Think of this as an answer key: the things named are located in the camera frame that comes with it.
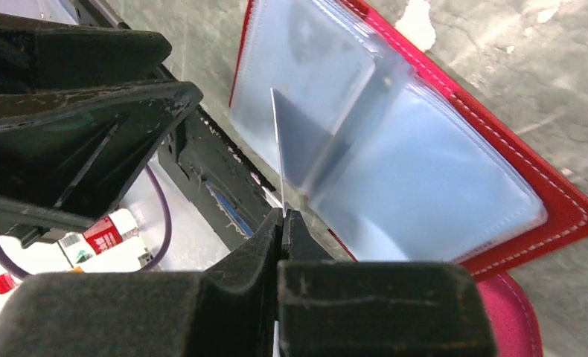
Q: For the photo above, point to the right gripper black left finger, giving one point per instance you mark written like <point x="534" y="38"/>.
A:
<point x="228" y="309"/>

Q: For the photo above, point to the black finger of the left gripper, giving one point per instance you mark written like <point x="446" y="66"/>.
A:
<point x="37" y="55"/>
<point x="68" y="157"/>

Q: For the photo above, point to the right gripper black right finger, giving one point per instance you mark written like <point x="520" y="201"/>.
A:
<point x="346" y="308"/>

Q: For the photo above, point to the red leather card holder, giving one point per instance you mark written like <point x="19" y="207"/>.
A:
<point x="428" y="174"/>

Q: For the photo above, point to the white bottle red label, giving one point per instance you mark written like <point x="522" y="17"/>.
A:
<point x="111" y="245"/>

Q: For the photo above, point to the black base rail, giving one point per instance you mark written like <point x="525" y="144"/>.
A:
<point x="201" y="155"/>

